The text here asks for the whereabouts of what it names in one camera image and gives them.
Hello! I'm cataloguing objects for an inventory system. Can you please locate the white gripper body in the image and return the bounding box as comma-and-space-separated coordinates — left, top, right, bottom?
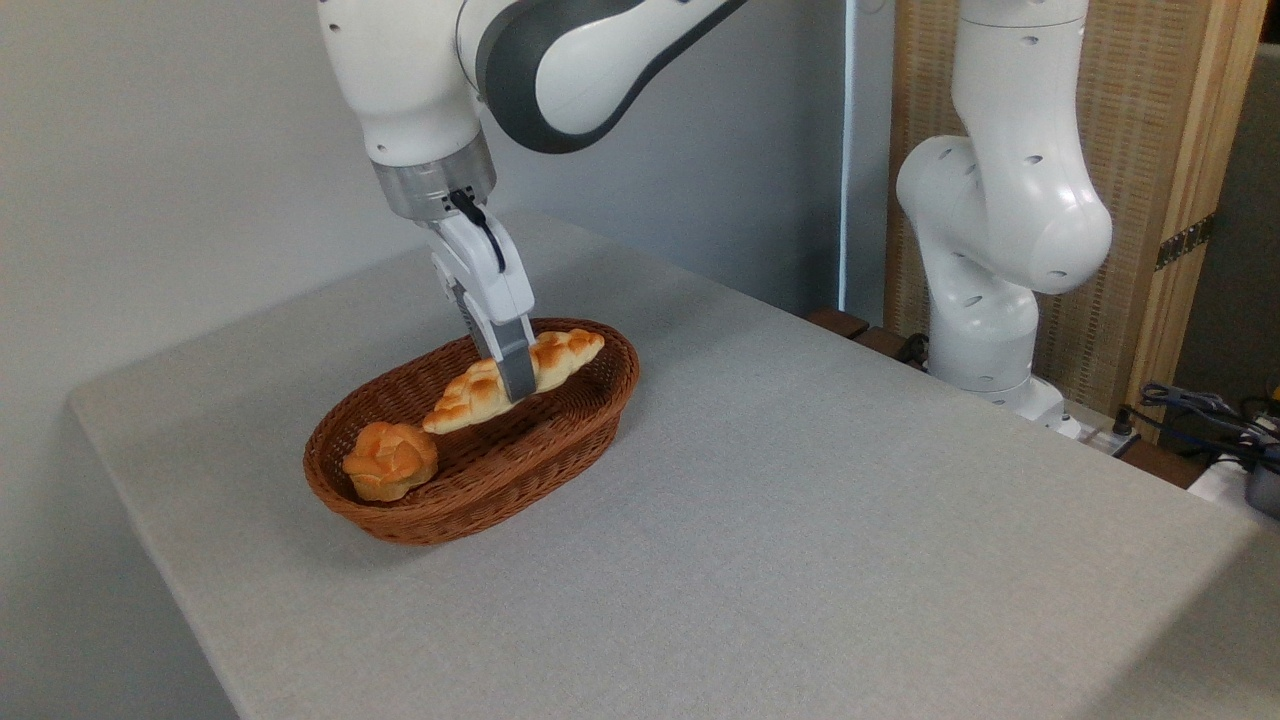
428, 210, 535, 324

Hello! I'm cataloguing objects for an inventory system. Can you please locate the wooden rattan folding screen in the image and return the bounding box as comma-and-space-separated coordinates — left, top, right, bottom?
884, 0, 1269, 441

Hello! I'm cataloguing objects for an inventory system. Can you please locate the round knotted bread roll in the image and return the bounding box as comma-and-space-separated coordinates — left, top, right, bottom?
342, 421, 440, 502

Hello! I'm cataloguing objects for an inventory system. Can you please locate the white vertical wall trim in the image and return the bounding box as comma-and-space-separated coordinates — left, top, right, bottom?
838, 0, 861, 311

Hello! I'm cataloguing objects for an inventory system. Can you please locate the long braided bread loaf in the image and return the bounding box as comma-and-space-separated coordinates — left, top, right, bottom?
422, 329, 606, 435

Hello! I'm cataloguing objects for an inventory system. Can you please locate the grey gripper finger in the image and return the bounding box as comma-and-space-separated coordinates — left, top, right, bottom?
449, 280, 493, 359
484, 311, 541, 403

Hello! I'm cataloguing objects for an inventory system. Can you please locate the tangled dark cable bundle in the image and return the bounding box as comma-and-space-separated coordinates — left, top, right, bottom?
1115, 382, 1280, 471

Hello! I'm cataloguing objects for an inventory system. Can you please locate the brown oval wicker basket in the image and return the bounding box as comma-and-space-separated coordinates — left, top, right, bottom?
303, 318, 641, 546

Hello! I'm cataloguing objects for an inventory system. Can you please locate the brass screen hinge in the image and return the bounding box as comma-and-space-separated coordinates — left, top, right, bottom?
1155, 213, 1218, 271

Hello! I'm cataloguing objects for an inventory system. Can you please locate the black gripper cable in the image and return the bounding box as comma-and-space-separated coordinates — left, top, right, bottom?
448, 188, 507, 274

